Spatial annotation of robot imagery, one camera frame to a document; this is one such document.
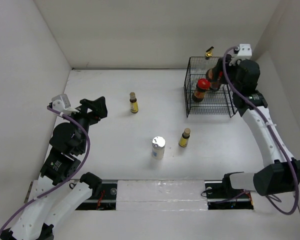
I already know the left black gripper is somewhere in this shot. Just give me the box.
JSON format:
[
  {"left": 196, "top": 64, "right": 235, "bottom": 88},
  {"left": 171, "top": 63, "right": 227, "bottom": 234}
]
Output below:
[{"left": 63, "top": 96, "right": 108, "bottom": 153}]

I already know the red label sauce bottle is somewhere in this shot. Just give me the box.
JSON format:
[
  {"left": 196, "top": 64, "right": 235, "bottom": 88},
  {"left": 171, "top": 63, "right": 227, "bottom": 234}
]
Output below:
[{"left": 205, "top": 65, "right": 223, "bottom": 92}]

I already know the red lid jar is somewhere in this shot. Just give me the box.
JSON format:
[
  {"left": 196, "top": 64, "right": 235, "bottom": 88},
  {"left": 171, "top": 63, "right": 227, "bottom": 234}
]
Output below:
[{"left": 191, "top": 78, "right": 211, "bottom": 103}]

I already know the clear glass oil bottle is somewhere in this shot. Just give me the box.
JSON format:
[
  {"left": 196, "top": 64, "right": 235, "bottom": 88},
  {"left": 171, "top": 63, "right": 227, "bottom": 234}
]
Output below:
[{"left": 194, "top": 46, "right": 214, "bottom": 74}]

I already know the yellow bottle cork cap back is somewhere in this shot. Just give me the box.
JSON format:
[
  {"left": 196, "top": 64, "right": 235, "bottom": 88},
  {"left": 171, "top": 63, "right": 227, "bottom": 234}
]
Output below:
[{"left": 129, "top": 92, "right": 139, "bottom": 114}]

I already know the yellow bottle cork cap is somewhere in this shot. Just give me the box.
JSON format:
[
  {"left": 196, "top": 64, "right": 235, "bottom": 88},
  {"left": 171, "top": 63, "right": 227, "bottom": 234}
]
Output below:
[
  {"left": 178, "top": 128, "right": 191, "bottom": 148},
  {"left": 129, "top": 92, "right": 139, "bottom": 114}
]

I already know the white shaker silver lid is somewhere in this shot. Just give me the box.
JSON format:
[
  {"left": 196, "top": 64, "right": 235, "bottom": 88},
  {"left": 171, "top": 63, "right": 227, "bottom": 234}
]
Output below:
[{"left": 151, "top": 136, "right": 166, "bottom": 160}]

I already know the yellow bottle cork cap front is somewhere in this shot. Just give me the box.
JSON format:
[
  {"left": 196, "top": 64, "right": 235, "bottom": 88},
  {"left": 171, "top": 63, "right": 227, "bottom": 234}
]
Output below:
[{"left": 178, "top": 128, "right": 191, "bottom": 148}]

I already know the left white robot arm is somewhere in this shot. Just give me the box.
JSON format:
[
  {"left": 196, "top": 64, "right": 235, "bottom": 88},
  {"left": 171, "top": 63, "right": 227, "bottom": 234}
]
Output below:
[{"left": 0, "top": 94, "right": 108, "bottom": 240}]

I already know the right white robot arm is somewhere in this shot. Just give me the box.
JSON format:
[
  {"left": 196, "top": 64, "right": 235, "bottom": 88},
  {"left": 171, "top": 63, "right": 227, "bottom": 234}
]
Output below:
[{"left": 212, "top": 55, "right": 300, "bottom": 197}]

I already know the black wire basket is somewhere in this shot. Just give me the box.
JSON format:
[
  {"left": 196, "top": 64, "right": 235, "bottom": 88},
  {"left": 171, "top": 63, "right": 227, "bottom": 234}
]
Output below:
[{"left": 183, "top": 56, "right": 237, "bottom": 117}]

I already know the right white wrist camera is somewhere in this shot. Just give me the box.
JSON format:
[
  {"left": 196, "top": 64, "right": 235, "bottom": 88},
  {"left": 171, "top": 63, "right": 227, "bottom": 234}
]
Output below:
[{"left": 229, "top": 43, "right": 252, "bottom": 66}]

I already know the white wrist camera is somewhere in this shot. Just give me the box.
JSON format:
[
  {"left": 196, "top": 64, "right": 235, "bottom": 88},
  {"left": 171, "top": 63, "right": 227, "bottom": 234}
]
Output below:
[
  {"left": 48, "top": 94, "right": 79, "bottom": 115},
  {"left": 229, "top": 43, "right": 252, "bottom": 66}
]

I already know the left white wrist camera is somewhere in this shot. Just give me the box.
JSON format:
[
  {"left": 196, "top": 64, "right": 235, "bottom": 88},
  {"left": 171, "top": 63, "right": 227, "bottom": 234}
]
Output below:
[{"left": 48, "top": 94, "right": 79, "bottom": 115}]

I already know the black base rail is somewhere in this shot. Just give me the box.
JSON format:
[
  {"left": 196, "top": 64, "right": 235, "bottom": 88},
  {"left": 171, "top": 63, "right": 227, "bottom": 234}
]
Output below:
[{"left": 77, "top": 180, "right": 254, "bottom": 212}]

